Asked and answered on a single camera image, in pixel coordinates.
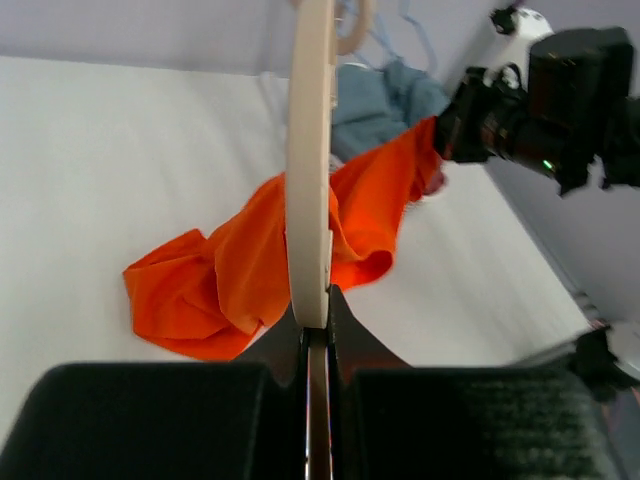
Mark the grey blue t shirt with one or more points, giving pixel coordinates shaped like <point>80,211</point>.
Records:
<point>374,106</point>

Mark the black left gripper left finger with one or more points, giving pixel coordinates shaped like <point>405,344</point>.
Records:
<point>243,419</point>

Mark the orange t shirt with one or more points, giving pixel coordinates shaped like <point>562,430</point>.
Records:
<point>208,296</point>

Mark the beige wooden hanger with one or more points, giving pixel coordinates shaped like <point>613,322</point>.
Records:
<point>309,239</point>
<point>352,28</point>

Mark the dusty red t shirt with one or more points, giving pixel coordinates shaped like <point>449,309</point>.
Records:
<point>437,183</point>

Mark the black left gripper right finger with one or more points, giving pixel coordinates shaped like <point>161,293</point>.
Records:
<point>537,420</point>

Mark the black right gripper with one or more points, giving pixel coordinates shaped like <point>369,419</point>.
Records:
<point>567,107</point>

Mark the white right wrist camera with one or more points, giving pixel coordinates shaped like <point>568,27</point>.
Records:
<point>517,29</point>

